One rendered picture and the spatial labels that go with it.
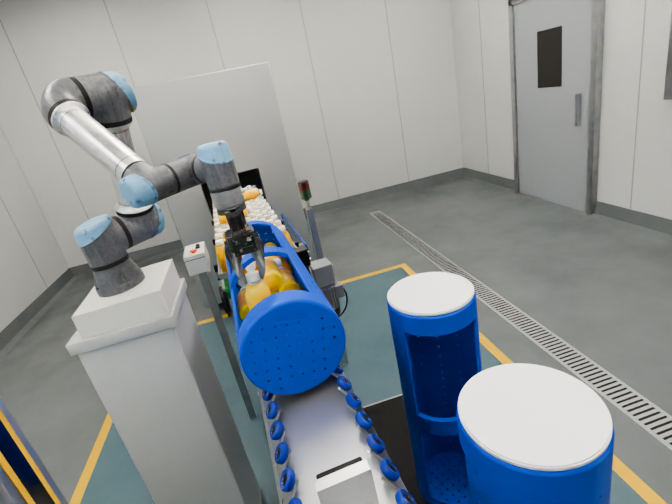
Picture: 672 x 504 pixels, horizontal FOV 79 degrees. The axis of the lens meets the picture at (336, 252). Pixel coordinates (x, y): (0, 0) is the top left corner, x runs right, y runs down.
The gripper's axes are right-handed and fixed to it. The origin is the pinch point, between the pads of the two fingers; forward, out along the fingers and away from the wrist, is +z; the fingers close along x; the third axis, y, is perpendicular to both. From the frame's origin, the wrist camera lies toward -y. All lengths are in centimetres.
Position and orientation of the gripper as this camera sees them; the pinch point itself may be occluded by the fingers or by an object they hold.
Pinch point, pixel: (252, 275)
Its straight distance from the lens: 111.3
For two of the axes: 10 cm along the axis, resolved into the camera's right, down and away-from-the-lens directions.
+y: 2.9, 2.9, -9.1
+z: 2.0, 9.1, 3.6
